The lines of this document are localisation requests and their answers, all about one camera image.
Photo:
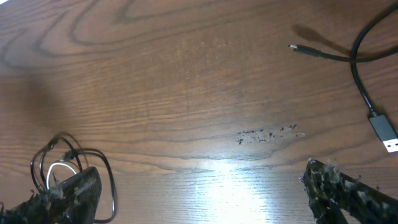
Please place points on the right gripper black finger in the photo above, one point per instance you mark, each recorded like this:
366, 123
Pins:
73, 201

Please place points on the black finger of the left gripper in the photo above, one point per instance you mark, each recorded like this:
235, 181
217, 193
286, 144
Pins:
331, 191

